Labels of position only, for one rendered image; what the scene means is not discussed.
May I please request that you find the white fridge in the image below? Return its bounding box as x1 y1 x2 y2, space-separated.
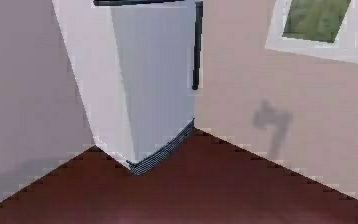
51 0 205 177

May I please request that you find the white framed window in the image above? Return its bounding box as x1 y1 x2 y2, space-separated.
264 0 358 67

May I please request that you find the black fridge handle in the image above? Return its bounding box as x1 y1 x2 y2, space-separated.
191 0 204 91

